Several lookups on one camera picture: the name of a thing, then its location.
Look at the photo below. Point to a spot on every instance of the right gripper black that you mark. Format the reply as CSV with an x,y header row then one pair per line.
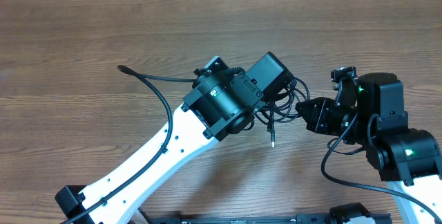
x,y
311,115

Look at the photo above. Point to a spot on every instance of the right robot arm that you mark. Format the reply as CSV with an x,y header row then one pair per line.
x,y
369,110

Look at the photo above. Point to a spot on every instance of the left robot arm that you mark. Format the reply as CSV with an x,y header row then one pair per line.
x,y
222,101

